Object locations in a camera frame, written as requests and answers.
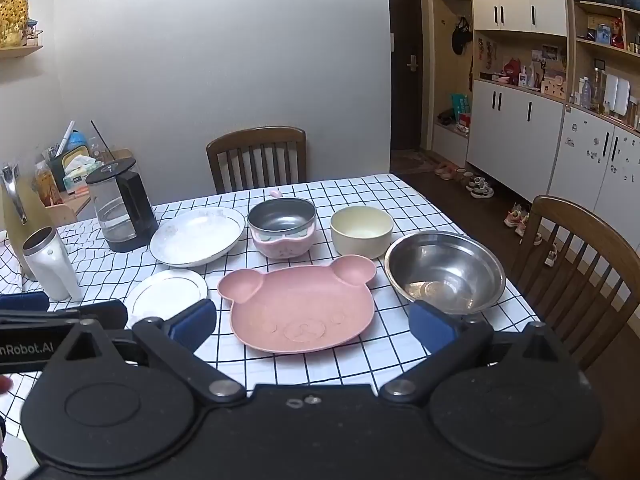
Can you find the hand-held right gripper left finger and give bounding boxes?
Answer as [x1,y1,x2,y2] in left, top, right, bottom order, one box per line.
[42,299,247,404]

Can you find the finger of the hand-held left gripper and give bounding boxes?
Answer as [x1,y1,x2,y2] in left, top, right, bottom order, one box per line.
[0,300,128,331]
[0,291,50,313]

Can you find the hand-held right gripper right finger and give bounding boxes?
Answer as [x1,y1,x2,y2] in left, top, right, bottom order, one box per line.
[379,301,583,406]

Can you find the stainless steel bowl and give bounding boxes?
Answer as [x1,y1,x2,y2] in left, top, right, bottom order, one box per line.
[384,231,507,317]

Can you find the cream bowl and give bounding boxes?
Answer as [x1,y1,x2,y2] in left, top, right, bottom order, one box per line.
[330,206,394,260]

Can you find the pink bear-shaped plate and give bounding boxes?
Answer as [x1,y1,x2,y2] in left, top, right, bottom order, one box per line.
[216,255,378,355]

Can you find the pink bowl with handle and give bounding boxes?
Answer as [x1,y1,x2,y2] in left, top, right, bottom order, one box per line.
[247,190,318,260]

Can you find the small white plate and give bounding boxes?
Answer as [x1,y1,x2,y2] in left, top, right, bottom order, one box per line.
[124,268,208,321]

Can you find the white electric mug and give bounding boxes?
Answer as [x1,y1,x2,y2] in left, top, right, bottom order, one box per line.
[22,226,83,302]

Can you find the yellow thermos jug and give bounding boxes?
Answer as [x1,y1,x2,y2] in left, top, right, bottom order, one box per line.
[0,162,56,281]

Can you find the large white plate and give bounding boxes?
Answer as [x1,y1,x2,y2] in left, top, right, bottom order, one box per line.
[149,206,246,267]

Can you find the glass electric kettle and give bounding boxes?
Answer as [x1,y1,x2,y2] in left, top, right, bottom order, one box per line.
[86,156,159,253]

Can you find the orange snack packet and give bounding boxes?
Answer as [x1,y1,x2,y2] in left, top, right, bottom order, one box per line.
[35,162,58,207]

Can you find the green tissue box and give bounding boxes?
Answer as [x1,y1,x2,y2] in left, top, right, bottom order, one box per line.
[62,156,98,192]

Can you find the white checkered tablecloth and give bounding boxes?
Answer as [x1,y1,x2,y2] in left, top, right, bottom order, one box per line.
[0,173,545,466]

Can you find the brown doormat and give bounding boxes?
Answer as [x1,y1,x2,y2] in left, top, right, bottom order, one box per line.
[390,150,441,173]

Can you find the wooden chair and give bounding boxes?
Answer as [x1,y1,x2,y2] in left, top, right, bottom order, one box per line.
[510,195,640,372]
[206,126,307,195]

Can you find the white lower cabinets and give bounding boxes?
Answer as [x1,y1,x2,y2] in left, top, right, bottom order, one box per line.
[465,79,640,241]

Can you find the black hanging bag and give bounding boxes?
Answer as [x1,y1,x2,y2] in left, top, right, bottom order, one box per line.
[451,16,473,56]

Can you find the dark brown door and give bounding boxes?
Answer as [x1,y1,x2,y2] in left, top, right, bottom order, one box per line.
[386,0,435,152]

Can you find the open wooden shelf unit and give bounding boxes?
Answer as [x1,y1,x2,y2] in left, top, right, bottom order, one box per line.
[567,0,640,133]

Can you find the wooden wall shelf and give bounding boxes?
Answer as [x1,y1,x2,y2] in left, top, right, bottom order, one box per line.
[0,45,45,59]

